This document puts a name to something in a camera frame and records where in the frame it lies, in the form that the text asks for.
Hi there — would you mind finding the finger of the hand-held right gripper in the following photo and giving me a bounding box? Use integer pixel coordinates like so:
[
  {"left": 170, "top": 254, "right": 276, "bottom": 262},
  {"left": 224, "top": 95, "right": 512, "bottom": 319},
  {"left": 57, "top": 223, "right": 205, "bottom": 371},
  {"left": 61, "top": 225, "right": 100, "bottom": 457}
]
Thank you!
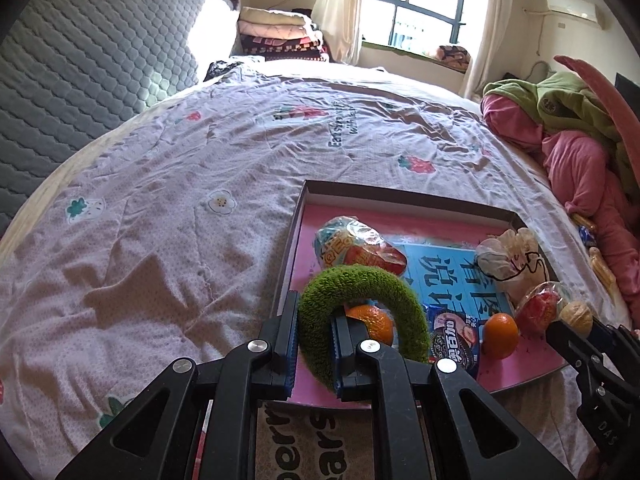
[
  {"left": 545, "top": 319, "right": 608, "bottom": 378},
  {"left": 592, "top": 322, "right": 640, "bottom": 361}
]

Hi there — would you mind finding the long yellow biscuit packet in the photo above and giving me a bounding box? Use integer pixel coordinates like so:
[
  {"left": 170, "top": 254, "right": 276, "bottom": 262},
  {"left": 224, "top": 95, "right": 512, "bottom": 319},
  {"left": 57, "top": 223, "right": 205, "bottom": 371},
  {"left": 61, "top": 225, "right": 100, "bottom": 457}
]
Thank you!
[{"left": 587, "top": 246, "right": 618, "bottom": 288}]

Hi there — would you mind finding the brown walnut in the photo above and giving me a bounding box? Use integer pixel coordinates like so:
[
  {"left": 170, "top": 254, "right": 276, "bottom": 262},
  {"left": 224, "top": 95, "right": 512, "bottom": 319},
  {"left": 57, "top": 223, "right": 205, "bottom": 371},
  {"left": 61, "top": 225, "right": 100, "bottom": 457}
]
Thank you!
[{"left": 559, "top": 300, "right": 593, "bottom": 336}]

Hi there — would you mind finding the green fleece garment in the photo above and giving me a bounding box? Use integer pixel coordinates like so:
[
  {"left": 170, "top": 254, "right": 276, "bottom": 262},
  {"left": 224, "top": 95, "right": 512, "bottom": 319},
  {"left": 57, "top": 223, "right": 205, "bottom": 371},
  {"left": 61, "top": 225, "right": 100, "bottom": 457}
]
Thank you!
[{"left": 482, "top": 70, "right": 636, "bottom": 171}]

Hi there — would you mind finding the stack of folded blankets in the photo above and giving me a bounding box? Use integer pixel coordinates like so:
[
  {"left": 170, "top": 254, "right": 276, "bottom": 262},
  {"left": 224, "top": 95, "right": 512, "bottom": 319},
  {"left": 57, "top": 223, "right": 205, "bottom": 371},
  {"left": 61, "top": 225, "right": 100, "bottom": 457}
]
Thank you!
[{"left": 236, "top": 6, "right": 331, "bottom": 63}]

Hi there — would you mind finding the folded patterned blanket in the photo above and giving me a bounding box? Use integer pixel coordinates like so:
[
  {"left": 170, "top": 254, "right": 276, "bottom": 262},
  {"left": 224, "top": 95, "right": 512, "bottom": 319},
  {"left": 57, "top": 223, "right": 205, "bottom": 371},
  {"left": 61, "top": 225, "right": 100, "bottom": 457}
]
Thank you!
[{"left": 437, "top": 45, "right": 473, "bottom": 72}]

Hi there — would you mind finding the green windowsill mat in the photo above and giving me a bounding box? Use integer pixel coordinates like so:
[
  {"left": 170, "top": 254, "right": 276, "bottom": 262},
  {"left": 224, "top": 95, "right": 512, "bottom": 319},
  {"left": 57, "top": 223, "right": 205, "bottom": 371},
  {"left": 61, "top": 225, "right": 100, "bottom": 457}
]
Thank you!
[{"left": 361, "top": 40, "right": 468, "bottom": 73}]

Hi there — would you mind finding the pink fleece blanket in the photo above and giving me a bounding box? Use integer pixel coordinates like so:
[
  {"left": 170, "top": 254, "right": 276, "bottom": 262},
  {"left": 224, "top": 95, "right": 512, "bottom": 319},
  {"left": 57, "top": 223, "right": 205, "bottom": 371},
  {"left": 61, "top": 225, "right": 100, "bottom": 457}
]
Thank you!
[{"left": 480, "top": 94, "right": 640, "bottom": 311}]

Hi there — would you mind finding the large blue toy egg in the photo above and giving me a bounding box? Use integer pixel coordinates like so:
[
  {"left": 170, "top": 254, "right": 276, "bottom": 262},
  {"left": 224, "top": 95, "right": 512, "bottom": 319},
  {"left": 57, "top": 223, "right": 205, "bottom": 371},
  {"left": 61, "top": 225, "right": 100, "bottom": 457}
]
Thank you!
[{"left": 313, "top": 216, "right": 408, "bottom": 277}]

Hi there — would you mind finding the dark patterned cloth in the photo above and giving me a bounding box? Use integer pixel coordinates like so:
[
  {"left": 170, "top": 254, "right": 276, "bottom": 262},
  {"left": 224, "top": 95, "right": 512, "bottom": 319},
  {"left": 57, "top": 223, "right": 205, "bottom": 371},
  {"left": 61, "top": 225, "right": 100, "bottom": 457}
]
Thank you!
[{"left": 204, "top": 59, "right": 263, "bottom": 83}]

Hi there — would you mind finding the green fuzzy ring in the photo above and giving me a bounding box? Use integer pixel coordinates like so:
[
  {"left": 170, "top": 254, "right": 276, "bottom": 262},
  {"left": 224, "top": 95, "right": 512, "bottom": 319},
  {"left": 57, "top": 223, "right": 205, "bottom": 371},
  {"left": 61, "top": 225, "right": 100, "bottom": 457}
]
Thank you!
[{"left": 298, "top": 265, "right": 432, "bottom": 395}]

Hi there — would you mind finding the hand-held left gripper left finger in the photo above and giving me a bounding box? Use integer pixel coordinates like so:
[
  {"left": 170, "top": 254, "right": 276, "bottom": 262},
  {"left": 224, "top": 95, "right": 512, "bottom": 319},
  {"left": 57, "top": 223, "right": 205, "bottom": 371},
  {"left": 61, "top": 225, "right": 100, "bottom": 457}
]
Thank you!
[{"left": 55, "top": 290, "right": 301, "bottom": 480}]

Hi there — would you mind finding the grey cardboard box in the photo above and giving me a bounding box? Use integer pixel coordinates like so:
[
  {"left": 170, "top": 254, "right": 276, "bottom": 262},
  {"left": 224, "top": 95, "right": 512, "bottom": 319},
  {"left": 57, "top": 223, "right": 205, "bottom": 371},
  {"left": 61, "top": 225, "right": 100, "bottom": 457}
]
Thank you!
[{"left": 272, "top": 179, "right": 571, "bottom": 408}]

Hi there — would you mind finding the strawberry printed bed sheet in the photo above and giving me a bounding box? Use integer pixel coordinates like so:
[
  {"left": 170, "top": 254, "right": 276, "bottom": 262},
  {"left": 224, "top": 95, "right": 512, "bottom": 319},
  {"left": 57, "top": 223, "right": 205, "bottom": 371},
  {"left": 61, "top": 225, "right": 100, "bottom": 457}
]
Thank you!
[{"left": 0, "top": 62, "right": 640, "bottom": 480}]

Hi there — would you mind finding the black monitor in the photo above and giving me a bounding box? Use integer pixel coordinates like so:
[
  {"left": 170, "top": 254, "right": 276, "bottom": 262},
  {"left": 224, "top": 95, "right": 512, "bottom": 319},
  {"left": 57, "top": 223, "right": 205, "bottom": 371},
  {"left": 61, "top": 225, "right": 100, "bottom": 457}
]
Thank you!
[{"left": 614, "top": 72, "right": 640, "bottom": 106}]

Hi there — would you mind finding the small red toy egg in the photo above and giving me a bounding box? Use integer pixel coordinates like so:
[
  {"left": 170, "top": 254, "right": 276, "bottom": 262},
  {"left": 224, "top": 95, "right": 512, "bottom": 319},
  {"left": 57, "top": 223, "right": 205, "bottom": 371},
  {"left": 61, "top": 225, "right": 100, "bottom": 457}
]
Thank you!
[{"left": 515, "top": 282, "right": 568, "bottom": 336}]

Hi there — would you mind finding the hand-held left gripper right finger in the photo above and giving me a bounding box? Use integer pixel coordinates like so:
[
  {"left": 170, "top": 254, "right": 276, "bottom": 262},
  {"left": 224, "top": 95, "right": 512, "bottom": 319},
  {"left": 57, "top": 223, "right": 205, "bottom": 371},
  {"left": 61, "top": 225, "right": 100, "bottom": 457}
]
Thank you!
[{"left": 330, "top": 312, "right": 576, "bottom": 480}]

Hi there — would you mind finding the blue cookie packet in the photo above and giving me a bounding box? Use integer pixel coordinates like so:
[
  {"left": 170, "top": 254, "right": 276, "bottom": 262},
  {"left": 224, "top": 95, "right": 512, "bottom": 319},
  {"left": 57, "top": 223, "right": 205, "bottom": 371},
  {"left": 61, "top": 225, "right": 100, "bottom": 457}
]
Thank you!
[{"left": 425, "top": 305, "right": 483, "bottom": 378}]

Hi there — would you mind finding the long pink plush cushion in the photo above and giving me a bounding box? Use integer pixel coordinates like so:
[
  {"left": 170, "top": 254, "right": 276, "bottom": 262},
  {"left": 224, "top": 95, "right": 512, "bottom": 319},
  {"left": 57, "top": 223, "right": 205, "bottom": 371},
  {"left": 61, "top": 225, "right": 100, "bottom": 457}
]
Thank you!
[{"left": 554, "top": 55, "right": 640, "bottom": 186}]

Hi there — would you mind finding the white air conditioner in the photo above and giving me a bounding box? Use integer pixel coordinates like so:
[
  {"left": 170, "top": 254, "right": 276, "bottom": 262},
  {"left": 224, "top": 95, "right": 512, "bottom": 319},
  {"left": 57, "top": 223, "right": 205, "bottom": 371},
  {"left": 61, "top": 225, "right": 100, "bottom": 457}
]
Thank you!
[{"left": 545, "top": 0, "right": 601, "bottom": 23}]

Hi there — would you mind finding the cream cloth pouch black cord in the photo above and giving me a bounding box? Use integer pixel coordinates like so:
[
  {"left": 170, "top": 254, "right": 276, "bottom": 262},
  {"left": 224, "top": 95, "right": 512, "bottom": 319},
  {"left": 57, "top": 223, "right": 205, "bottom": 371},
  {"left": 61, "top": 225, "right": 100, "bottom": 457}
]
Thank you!
[{"left": 474, "top": 227, "right": 551, "bottom": 306}]

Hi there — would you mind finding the cream curtain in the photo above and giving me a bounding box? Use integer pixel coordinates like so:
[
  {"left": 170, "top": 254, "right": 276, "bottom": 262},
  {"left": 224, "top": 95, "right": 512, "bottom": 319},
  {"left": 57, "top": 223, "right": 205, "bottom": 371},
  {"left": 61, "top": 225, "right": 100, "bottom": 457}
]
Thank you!
[
  {"left": 312, "top": 0, "right": 371, "bottom": 66},
  {"left": 460, "top": 0, "right": 508, "bottom": 96}
]

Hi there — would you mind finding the orange tangerine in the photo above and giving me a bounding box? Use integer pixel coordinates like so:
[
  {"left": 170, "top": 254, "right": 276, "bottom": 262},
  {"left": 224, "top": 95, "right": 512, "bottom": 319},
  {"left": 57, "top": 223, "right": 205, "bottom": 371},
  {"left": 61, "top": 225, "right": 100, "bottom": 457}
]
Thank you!
[
  {"left": 482, "top": 312, "right": 521, "bottom": 359},
  {"left": 345, "top": 304, "right": 396, "bottom": 353}
]

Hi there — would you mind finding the grey quilted headboard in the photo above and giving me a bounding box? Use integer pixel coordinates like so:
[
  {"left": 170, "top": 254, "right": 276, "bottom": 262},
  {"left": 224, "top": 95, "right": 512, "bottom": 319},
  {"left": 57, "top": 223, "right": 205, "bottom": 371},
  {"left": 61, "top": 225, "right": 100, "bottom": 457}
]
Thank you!
[{"left": 0, "top": 0, "right": 241, "bottom": 231}]

